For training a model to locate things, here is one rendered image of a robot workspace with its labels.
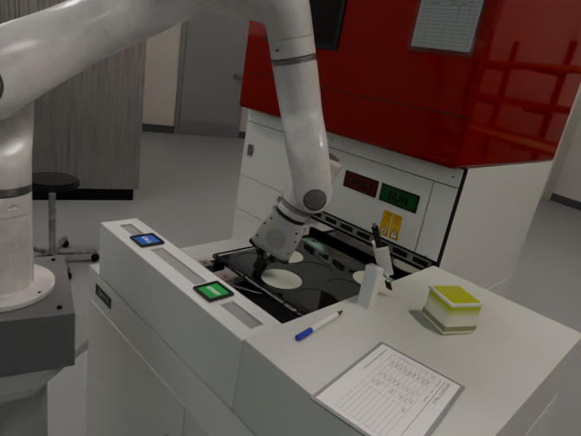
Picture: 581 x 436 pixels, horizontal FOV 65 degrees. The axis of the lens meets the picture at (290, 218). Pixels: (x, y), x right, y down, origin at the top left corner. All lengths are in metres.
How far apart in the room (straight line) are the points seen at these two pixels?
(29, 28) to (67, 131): 3.28
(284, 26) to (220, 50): 6.90
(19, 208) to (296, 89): 0.54
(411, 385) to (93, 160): 3.66
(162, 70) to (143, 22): 6.77
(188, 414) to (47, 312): 0.33
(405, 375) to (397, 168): 0.64
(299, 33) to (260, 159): 0.77
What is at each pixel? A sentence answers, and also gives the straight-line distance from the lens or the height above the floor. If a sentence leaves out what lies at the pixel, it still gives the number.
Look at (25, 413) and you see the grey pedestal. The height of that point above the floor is 0.69.
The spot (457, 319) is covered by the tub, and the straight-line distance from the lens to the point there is 0.91.
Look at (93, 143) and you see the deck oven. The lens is 4.10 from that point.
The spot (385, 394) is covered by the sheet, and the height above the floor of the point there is 0.97.
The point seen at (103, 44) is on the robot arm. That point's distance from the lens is 0.83.
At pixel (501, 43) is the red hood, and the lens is 1.15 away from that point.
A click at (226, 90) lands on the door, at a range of 7.89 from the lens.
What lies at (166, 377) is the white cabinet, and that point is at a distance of 1.02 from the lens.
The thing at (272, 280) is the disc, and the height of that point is 0.90.
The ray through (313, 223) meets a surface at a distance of 1.43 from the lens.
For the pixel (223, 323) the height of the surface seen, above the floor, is 0.96.
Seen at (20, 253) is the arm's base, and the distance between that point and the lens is 0.90.
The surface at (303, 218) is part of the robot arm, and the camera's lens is 1.00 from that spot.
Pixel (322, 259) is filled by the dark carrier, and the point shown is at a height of 0.90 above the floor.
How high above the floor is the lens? 1.39
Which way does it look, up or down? 19 degrees down
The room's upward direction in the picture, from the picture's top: 10 degrees clockwise
